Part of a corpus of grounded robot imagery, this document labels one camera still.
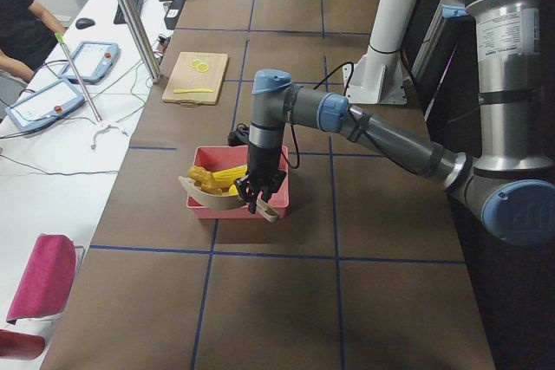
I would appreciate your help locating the bamboo cutting board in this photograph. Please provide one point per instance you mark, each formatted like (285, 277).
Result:
(185, 76)

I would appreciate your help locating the person in black shirt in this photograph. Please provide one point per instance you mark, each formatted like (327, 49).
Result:
(28, 35)

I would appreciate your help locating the yellow toy corn cob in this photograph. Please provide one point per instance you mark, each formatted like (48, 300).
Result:
(225, 178)

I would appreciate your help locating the yellow plastic toy knife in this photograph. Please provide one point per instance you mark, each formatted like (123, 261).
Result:
(192, 91)

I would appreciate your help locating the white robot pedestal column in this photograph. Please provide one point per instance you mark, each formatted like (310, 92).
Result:
(377, 77)

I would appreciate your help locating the aluminium frame post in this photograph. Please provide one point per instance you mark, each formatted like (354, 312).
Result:
(139, 35)

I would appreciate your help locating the metal rod with hook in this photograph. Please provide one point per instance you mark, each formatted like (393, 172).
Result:
(101, 125)

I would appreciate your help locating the pink cloth on stand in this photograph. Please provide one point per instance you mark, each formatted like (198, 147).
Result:
(46, 280)

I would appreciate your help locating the near lemon slice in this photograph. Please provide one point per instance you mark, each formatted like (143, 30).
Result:
(202, 67)

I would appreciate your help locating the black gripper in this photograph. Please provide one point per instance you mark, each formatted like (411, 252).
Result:
(263, 161)

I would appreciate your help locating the brown toy ginger root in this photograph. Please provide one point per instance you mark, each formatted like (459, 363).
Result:
(206, 180)

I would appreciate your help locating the beige plastic dustpan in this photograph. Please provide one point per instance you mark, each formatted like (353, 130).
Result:
(226, 202)

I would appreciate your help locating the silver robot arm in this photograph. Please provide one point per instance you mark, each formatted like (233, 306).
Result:
(504, 187)

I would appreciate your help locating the far teach pendant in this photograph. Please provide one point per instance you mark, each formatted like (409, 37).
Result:
(94, 60)

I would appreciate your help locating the black computer mouse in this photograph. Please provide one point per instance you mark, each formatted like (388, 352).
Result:
(83, 23)

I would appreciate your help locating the near teach pendant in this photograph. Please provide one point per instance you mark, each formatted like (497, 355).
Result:
(45, 106)

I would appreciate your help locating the teach pendant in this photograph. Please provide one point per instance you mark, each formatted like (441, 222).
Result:
(45, 106)
(94, 60)

